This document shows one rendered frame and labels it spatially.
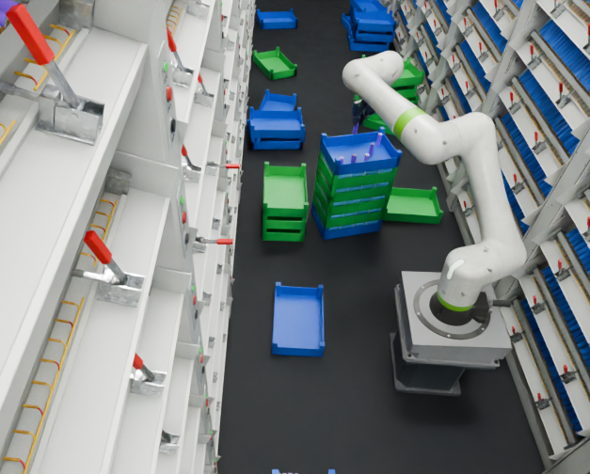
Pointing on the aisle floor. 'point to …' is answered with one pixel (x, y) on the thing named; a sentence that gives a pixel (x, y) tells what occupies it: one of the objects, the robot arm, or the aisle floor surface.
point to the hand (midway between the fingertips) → (358, 118)
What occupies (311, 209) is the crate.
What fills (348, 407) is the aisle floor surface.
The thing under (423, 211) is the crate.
